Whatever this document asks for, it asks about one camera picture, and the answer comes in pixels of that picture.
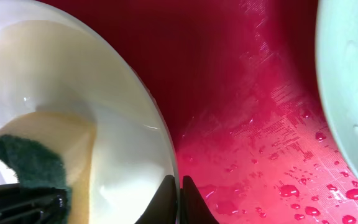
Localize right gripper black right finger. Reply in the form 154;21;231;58
180;175;219;224

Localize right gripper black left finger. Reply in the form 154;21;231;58
135;175;178;224

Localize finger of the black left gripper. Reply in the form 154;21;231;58
0;184;67;224

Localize green and yellow sponge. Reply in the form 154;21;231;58
0;112;96;224

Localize white plate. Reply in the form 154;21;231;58
0;1;177;223

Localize red serving tray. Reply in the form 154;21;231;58
39;0;358;224

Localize pale green plate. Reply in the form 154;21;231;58
315;0;358;178

